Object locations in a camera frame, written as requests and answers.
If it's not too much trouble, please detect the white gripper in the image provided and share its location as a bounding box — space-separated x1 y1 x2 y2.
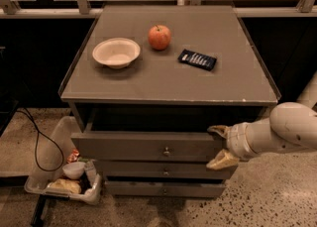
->
206 122 263 170

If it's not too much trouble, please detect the grey top drawer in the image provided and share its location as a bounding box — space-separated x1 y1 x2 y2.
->
71 130 224 163

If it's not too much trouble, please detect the grey drawer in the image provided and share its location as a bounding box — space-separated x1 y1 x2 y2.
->
71 130 224 163
105 181 226 198
96 161 236 179

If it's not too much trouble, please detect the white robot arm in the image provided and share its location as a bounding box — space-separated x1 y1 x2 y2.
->
206 72 317 170

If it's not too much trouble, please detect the grey middle drawer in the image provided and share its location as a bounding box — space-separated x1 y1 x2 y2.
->
96 161 236 179

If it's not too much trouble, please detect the grey drawer cabinet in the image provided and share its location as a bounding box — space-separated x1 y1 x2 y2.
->
59 6 280 184

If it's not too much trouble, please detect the grey bottom drawer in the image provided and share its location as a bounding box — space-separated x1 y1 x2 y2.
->
105 181 226 198

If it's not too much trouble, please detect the dark blue snack packet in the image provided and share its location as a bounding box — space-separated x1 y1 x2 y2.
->
177 50 217 71

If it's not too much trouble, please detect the red apple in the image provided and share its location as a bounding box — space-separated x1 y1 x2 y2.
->
148 25 171 51

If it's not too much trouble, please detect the white paper bowl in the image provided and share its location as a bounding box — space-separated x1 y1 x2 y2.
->
92 38 141 69

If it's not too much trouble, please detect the small white bowl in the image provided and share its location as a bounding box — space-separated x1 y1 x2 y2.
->
62 162 85 179

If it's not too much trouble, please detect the red and green snack packet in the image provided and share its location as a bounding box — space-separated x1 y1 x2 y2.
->
66 149 80 164

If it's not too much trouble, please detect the yellow snack bag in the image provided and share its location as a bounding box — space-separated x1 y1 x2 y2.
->
49 178 81 194

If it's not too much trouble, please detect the clear plastic bin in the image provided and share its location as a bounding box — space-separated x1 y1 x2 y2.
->
24 116 101 205

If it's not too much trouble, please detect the black cable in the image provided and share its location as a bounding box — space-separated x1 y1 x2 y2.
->
16 106 65 172

